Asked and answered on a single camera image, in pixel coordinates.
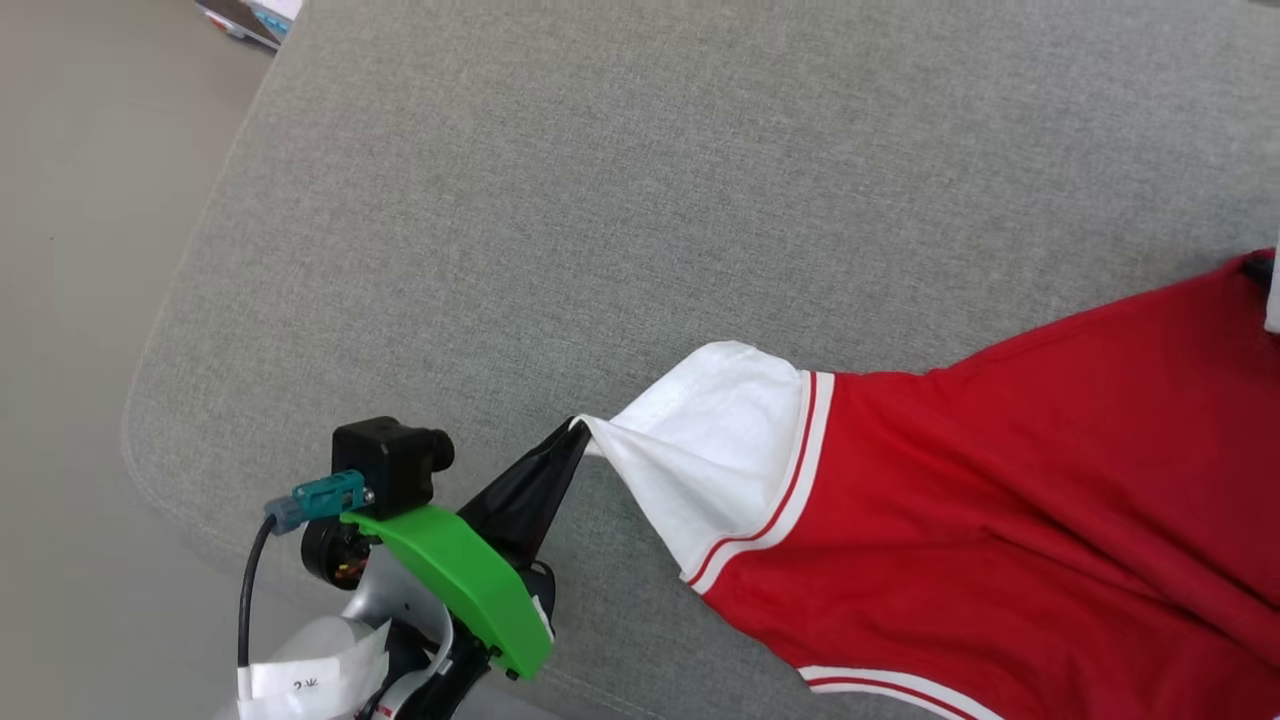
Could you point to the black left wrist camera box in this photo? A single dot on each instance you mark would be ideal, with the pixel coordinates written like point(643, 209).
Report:
point(385, 465)

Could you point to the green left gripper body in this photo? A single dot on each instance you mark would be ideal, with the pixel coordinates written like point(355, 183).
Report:
point(470, 590)

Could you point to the white equipment box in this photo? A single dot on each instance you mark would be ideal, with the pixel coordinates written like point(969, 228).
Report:
point(250, 20)

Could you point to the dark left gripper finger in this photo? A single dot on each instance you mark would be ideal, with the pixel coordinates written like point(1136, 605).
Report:
point(545, 510)
point(510, 490)

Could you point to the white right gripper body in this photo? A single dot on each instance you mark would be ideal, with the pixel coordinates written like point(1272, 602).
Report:
point(1274, 295)

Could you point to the red white basketball jersey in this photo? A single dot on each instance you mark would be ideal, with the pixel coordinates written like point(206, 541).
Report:
point(1000, 520)

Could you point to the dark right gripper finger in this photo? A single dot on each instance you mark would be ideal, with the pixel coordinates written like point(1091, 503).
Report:
point(1258, 268)

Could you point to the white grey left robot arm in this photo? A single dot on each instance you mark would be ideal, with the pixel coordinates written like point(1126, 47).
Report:
point(385, 600)

